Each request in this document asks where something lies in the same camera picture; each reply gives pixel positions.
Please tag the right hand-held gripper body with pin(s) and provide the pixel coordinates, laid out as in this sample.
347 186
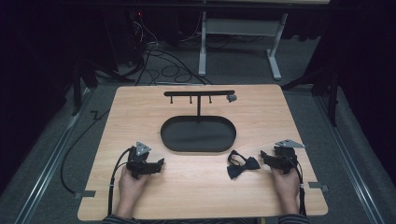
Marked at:
285 157

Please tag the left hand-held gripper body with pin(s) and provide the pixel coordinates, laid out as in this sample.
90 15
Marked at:
140 164

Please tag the black bow tie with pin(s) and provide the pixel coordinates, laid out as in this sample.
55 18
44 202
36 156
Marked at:
244 166

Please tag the black hook stand with tray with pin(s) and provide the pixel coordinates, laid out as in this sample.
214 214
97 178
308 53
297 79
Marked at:
198 134

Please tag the person's left hand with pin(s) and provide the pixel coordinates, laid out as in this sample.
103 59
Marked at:
132 185

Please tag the person's right hand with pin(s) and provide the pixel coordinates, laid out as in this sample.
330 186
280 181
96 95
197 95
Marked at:
285 185

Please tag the grey tape piece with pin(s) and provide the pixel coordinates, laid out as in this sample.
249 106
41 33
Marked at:
84 194
318 186

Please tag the small grey clip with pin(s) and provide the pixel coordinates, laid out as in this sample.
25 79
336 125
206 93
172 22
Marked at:
231 98

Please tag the black tripod stand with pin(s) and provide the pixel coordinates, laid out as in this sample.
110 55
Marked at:
84 77
330 87

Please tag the metal floor rail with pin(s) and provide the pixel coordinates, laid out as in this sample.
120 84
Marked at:
348 155
53 161

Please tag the white desk frame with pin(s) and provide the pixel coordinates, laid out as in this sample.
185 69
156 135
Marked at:
239 28

